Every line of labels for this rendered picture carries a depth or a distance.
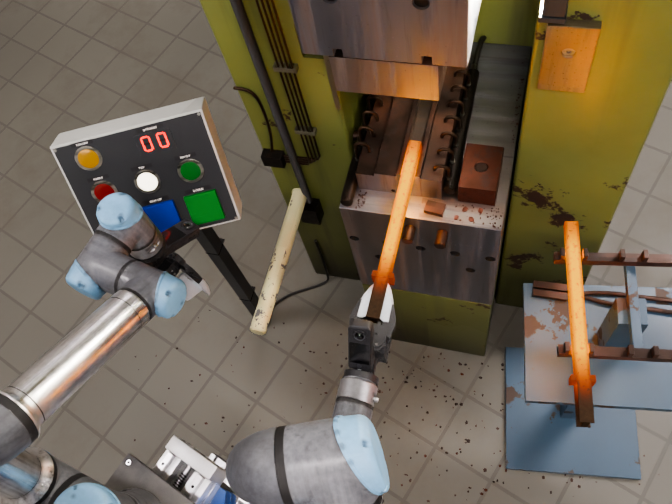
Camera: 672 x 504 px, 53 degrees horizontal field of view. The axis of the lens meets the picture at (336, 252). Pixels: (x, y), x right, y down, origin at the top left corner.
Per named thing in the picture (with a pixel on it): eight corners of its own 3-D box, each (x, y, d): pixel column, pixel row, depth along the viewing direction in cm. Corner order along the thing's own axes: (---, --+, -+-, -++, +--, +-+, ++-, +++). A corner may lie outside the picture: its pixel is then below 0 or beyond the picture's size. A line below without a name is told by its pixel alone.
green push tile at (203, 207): (225, 218, 156) (215, 190, 152) (194, 226, 157) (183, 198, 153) (225, 215, 158) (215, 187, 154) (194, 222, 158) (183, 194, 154)
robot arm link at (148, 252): (136, 212, 136) (166, 229, 133) (145, 223, 140) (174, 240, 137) (112, 240, 134) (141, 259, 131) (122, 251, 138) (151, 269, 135)
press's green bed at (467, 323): (484, 357, 232) (491, 305, 191) (376, 336, 241) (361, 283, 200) (507, 216, 254) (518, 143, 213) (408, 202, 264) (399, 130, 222)
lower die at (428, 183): (442, 199, 157) (441, 179, 150) (358, 188, 162) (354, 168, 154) (471, 60, 174) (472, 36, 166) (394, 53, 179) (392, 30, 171)
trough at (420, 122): (419, 180, 152) (419, 176, 151) (396, 177, 153) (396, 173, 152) (452, 38, 169) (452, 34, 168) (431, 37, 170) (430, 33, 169)
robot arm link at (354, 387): (333, 393, 129) (374, 402, 127) (339, 370, 131) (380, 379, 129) (339, 403, 136) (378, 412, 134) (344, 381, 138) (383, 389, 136)
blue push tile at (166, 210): (183, 228, 156) (172, 200, 153) (152, 236, 157) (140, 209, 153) (184, 225, 158) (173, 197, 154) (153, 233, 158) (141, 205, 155)
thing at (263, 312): (268, 337, 183) (264, 330, 178) (250, 333, 184) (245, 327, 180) (310, 198, 201) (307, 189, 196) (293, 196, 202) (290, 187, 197)
